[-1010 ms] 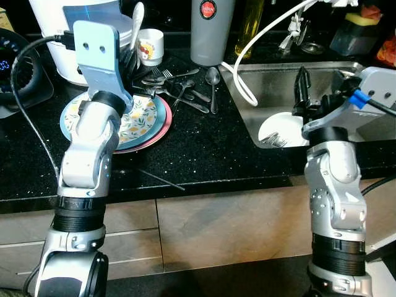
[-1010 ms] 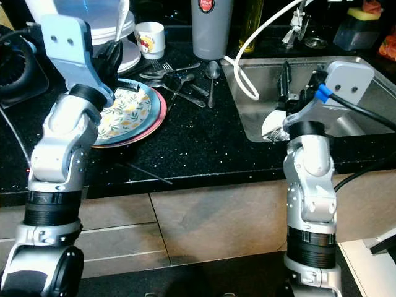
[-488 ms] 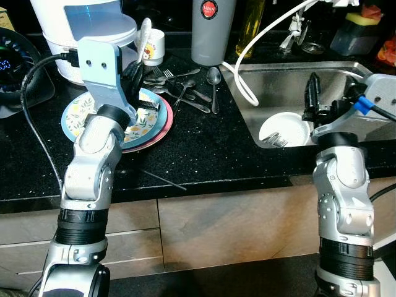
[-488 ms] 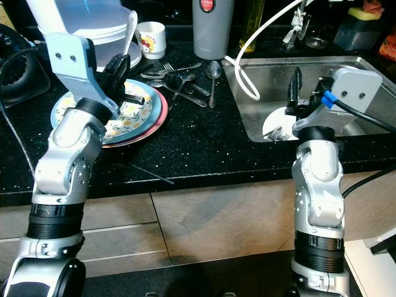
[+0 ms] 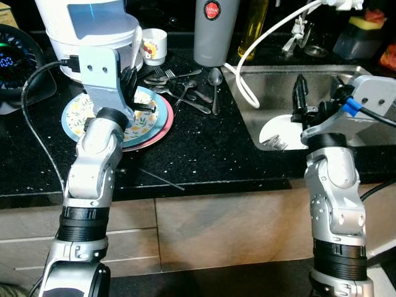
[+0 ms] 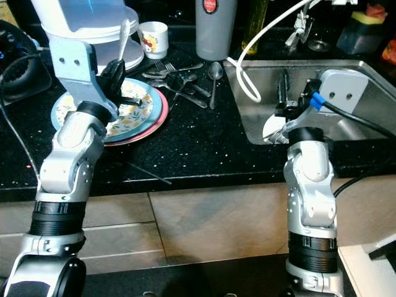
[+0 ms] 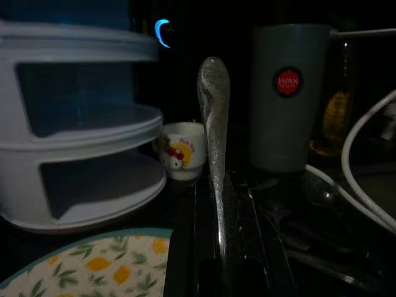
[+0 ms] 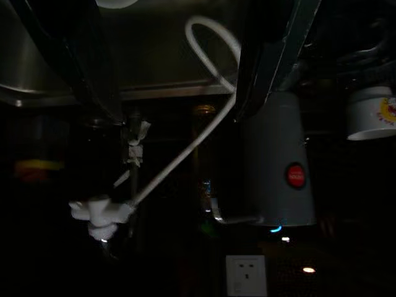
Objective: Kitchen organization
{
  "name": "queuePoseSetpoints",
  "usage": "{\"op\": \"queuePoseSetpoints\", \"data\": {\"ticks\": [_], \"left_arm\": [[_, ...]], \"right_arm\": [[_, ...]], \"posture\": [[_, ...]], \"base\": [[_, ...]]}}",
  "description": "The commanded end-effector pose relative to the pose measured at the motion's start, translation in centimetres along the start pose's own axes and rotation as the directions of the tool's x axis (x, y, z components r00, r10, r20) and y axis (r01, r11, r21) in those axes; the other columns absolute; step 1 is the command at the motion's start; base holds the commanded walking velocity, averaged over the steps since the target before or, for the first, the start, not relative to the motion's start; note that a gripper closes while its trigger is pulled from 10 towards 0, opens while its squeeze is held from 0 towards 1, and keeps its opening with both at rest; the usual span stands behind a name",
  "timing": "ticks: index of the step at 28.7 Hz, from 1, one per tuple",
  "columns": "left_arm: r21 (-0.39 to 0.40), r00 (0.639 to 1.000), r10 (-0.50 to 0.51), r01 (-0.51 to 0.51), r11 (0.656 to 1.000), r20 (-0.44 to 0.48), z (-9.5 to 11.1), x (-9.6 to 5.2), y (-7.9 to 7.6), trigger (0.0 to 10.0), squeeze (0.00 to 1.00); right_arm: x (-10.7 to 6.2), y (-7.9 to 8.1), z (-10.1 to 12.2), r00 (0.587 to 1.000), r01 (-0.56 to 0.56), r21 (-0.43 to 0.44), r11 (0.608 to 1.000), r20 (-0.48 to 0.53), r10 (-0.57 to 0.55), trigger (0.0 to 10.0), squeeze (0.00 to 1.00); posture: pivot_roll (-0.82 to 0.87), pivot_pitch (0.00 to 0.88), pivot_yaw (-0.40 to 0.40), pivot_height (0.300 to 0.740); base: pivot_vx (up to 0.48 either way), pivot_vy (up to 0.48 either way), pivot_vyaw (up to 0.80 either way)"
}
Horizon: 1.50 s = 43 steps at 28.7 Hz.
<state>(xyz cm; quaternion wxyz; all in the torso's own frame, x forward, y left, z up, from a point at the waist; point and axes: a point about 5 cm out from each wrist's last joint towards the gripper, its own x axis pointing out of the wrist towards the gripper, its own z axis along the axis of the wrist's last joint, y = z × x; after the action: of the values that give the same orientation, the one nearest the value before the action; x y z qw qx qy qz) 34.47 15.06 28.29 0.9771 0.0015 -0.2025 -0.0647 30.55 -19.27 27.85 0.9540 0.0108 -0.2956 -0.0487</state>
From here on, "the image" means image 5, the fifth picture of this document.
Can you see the white printed mug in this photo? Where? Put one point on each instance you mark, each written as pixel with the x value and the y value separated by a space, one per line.
pixel 154 46

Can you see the grey tumbler with red logo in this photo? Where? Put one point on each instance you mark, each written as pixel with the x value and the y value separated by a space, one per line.
pixel 216 37

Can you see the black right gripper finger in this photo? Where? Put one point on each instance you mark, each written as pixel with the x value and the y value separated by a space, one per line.
pixel 301 93

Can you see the taped faucet with white head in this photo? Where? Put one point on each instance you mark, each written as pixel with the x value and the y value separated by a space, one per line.
pixel 299 31

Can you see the beige base cabinet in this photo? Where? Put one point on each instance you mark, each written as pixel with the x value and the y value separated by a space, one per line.
pixel 216 223

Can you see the yellow oil bottle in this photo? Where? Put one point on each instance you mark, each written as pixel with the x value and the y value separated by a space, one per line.
pixel 252 31

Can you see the floral plate with blue rim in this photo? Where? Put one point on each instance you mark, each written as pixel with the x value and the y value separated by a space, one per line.
pixel 145 120

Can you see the white stacked kitchen appliance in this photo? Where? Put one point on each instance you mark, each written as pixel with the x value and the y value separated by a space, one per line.
pixel 80 37

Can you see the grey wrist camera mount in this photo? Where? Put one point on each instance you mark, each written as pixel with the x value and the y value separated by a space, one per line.
pixel 374 93
pixel 99 74

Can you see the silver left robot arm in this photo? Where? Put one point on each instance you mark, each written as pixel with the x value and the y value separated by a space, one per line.
pixel 93 167

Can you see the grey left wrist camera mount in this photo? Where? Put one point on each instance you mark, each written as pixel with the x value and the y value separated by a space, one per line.
pixel 99 74

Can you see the dark sponge holder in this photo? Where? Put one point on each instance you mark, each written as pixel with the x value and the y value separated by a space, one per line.
pixel 356 43

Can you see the steel fork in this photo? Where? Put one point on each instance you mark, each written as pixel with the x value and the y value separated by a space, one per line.
pixel 275 143
pixel 185 73

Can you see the black appliance with blue display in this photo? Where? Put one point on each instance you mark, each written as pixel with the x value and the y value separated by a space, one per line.
pixel 15 62

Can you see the red scrubber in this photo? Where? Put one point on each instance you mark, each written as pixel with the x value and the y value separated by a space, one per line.
pixel 375 15

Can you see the black floor mat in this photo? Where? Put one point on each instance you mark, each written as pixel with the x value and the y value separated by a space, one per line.
pixel 216 284

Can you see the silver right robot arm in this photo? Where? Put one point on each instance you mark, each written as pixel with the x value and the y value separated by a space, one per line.
pixel 337 179

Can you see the stainless steel sink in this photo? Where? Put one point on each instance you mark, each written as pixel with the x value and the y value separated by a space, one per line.
pixel 272 86

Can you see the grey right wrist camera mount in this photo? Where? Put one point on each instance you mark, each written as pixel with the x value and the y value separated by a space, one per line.
pixel 374 93

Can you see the white bowl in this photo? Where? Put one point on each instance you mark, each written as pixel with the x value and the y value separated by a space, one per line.
pixel 278 130

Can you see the yellow sponge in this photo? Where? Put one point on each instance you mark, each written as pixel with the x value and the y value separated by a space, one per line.
pixel 365 26

